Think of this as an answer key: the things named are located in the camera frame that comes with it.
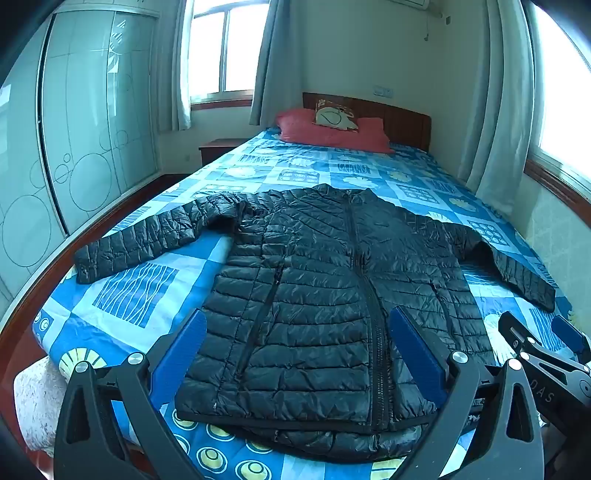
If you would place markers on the blue patterned bed sheet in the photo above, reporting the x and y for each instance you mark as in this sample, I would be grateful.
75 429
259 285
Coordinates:
138 286

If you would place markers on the wooden nightstand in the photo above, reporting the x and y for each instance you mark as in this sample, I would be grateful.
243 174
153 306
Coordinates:
217 150

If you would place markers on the glass sliding door wardrobe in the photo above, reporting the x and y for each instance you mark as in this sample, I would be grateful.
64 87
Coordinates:
87 115

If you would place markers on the cream printed cushion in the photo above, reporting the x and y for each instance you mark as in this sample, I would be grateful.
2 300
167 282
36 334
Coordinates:
332 117

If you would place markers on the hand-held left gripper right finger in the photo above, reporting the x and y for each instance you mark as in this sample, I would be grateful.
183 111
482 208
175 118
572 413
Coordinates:
415 355

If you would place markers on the red pillow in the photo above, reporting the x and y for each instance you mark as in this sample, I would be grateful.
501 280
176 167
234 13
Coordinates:
304 131

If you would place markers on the white lace cloth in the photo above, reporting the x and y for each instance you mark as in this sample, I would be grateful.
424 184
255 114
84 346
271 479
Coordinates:
37 401

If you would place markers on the wood framed window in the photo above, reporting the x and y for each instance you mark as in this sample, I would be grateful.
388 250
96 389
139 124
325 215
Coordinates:
568 92
207 50

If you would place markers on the white air conditioner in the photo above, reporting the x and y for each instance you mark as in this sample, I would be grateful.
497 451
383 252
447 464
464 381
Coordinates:
411 2

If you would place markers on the grey curtain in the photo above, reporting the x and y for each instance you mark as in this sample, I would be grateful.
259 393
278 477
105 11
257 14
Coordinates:
272 60
173 69
503 115

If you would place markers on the white wall socket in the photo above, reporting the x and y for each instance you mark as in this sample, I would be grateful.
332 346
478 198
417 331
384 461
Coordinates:
382 91

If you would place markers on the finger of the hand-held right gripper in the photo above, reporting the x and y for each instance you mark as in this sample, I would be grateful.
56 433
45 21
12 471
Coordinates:
570 334
521 334

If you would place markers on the black puffer jacket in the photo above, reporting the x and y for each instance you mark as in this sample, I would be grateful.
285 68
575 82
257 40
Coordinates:
314 286

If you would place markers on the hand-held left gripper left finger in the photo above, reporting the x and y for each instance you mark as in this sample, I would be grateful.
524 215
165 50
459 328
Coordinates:
182 355

